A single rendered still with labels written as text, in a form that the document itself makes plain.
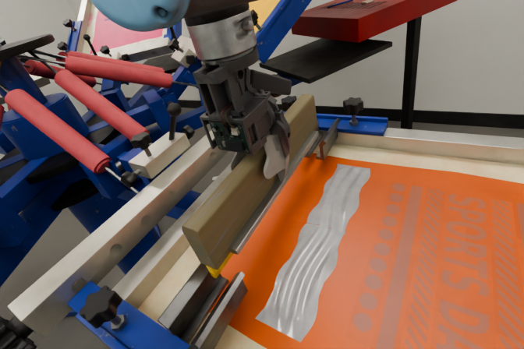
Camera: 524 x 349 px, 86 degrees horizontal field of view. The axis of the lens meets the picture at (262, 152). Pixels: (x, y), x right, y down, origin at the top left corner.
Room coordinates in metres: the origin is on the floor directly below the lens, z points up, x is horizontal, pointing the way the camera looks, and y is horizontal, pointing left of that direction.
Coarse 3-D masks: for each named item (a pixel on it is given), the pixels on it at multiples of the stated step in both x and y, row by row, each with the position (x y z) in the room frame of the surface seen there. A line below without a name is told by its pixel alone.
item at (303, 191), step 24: (312, 168) 0.49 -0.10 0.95; (384, 168) 0.43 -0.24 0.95; (408, 168) 0.41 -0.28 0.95; (288, 192) 0.44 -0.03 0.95; (312, 192) 0.42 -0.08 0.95; (360, 192) 0.38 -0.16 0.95; (384, 192) 0.37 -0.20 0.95; (456, 192) 0.32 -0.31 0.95; (480, 192) 0.31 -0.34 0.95; (504, 192) 0.30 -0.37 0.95; (288, 216) 0.37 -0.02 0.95; (360, 216) 0.33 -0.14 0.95
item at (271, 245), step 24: (264, 216) 0.39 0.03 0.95; (264, 240) 0.33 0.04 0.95; (288, 240) 0.32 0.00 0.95; (360, 240) 0.28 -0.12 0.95; (240, 264) 0.30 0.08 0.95; (264, 264) 0.29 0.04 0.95; (336, 264) 0.25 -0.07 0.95; (360, 264) 0.24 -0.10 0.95; (264, 288) 0.25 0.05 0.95; (336, 288) 0.22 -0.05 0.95; (240, 312) 0.22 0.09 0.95; (336, 312) 0.19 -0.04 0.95; (264, 336) 0.18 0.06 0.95; (288, 336) 0.17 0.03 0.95; (312, 336) 0.17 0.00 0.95; (336, 336) 0.16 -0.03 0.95
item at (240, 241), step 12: (312, 132) 0.47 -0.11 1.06; (312, 144) 0.44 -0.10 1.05; (300, 156) 0.41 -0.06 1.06; (288, 168) 0.38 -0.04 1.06; (288, 180) 0.36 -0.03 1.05; (276, 192) 0.33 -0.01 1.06; (264, 204) 0.31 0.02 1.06; (252, 216) 0.29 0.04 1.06; (252, 228) 0.27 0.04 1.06; (240, 240) 0.26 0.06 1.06
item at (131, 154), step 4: (136, 148) 0.65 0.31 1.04; (128, 152) 0.64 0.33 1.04; (132, 152) 0.64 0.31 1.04; (136, 152) 0.63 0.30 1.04; (140, 152) 0.62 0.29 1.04; (124, 156) 0.63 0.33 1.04; (128, 156) 0.62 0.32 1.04; (132, 156) 0.62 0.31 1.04; (180, 156) 0.56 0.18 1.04; (120, 160) 0.62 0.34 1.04; (124, 160) 0.61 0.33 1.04; (128, 160) 0.60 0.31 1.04; (124, 164) 0.61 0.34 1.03; (128, 164) 0.60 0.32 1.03; (168, 164) 0.53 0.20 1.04; (124, 168) 0.62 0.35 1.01; (128, 168) 0.61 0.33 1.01; (164, 168) 0.52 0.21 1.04; (160, 172) 0.52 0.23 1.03; (156, 176) 0.54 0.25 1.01; (152, 180) 0.56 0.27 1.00
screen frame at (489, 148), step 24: (360, 144) 0.52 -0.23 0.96; (384, 144) 0.49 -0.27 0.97; (408, 144) 0.46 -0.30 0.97; (432, 144) 0.44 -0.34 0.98; (456, 144) 0.41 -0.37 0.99; (480, 144) 0.39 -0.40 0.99; (504, 144) 0.37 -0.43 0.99; (168, 240) 0.36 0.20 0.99; (144, 264) 0.32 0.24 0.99; (168, 264) 0.33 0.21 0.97; (120, 288) 0.29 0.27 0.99; (144, 288) 0.29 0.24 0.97
